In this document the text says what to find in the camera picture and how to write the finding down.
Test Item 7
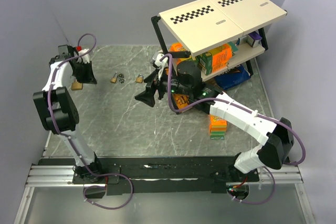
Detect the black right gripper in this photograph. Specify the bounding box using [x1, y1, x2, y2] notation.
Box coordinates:
[135, 67, 192, 108]

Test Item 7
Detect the medium brass padlock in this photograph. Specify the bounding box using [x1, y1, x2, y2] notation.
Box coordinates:
[135, 74, 144, 83]

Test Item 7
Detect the large brass padlock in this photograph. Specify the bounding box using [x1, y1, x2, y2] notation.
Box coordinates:
[71, 80, 83, 91]

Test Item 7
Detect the small brass padlock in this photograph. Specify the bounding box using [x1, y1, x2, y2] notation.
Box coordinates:
[110, 72, 118, 83]

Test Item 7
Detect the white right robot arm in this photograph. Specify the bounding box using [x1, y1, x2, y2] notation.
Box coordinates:
[135, 61, 294, 181]

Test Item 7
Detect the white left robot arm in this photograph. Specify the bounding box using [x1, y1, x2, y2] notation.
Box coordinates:
[33, 45, 104, 183]

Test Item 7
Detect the orange chip bag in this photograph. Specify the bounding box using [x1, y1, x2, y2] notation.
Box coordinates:
[169, 42, 193, 64]

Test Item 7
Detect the green box right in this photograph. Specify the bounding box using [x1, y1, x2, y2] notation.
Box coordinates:
[198, 52, 227, 75]

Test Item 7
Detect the brown snack bag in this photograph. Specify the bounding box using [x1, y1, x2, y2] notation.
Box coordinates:
[206, 78, 224, 92]

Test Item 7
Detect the Sponge Daddy sponge pack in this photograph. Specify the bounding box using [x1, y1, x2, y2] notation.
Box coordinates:
[209, 114, 228, 140]

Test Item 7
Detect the orange box on shelf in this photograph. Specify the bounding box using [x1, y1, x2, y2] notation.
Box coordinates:
[208, 43, 233, 66]

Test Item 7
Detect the blue snack bag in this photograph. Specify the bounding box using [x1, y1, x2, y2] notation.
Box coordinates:
[214, 65, 251, 90]

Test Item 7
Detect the cream folding shelf rack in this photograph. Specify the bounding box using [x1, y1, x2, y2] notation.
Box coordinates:
[151, 0, 287, 80]

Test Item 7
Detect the purple white small box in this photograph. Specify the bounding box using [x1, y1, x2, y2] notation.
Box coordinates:
[247, 31, 262, 48]

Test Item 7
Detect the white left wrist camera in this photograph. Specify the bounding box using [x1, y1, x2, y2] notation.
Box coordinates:
[76, 46, 90, 64]

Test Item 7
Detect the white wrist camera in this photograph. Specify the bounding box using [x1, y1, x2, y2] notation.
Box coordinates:
[76, 46, 90, 64]
[151, 52, 169, 76]

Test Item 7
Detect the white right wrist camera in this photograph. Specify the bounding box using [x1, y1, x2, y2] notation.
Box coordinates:
[151, 52, 169, 76]

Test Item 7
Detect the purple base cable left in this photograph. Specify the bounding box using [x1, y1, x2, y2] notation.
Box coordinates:
[83, 173, 134, 210]

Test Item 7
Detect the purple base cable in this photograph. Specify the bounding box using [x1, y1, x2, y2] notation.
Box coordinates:
[83, 173, 134, 210]
[227, 166, 276, 205]

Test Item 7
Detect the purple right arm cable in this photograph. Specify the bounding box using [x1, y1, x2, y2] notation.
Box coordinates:
[157, 54, 306, 166]

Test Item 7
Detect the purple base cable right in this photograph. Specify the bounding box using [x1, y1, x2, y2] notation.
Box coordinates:
[227, 166, 276, 205]

